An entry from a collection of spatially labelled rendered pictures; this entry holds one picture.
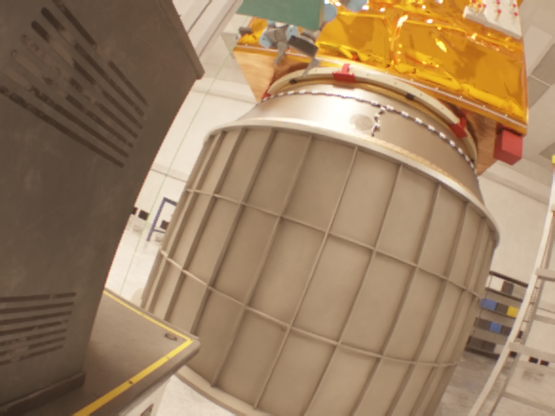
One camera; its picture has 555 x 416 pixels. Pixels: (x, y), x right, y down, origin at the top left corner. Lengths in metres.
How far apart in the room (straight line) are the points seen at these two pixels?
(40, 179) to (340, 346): 1.09
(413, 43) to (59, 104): 1.93
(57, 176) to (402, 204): 1.14
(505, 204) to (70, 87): 8.40
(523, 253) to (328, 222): 7.65
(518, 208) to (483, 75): 6.83
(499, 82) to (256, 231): 1.66
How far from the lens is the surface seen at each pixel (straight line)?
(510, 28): 2.50
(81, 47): 0.29
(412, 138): 1.45
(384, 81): 1.71
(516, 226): 8.50
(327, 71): 1.79
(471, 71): 2.01
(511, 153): 1.93
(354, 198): 1.18
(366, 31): 2.04
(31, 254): 0.32
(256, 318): 1.19
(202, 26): 0.69
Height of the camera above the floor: 0.63
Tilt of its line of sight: 8 degrees up
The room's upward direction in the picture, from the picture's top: 22 degrees clockwise
